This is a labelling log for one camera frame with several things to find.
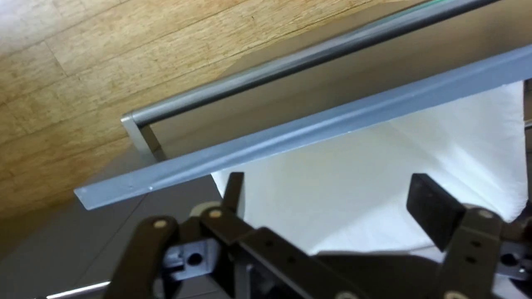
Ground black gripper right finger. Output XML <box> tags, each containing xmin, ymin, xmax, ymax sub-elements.
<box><xmin>405</xmin><ymin>173</ymin><xmax>532</xmax><ymax>299</ymax></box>

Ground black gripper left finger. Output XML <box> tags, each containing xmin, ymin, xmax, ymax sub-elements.
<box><xmin>104</xmin><ymin>173</ymin><xmax>355</xmax><ymax>299</ymax></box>

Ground silver drawer handle bar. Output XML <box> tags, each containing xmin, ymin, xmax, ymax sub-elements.
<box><xmin>121</xmin><ymin>0</ymin><xmax>492</xmax><ymax>161</ymax></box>

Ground white trash bag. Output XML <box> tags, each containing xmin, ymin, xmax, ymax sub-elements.
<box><xmin>237</xmin><ymin>81</ymin><xmax>528</xmax><ymax>254</ymax></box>

